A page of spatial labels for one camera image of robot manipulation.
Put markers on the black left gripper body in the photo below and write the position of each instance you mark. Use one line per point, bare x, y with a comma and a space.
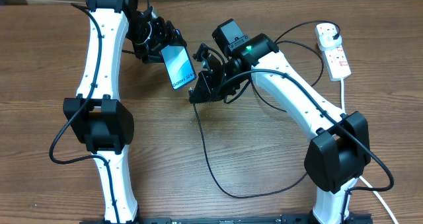
145, 36

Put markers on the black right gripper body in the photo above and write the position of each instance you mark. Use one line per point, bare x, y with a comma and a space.
213, 82

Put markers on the blue Galaxy smartphone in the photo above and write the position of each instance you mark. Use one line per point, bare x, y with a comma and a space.
178, 65

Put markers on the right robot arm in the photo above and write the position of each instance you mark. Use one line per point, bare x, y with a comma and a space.
338, 142

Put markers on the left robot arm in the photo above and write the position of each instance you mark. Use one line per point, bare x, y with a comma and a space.
96, 115

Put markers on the white charger plug adapter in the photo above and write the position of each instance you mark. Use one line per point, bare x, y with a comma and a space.
327, 42

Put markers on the white power strip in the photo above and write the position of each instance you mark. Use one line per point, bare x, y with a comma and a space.
335, 59

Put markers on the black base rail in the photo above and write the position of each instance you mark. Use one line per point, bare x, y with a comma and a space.
224, 220

